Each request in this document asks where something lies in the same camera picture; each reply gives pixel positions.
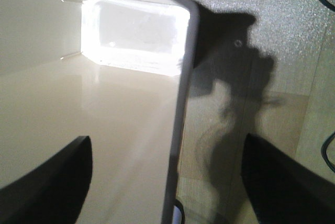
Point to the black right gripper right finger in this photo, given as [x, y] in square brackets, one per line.
[280, 189]

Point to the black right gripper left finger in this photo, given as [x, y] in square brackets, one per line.
[55, 191]

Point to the white plastic trash bin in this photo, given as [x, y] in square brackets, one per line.
[116, 71]

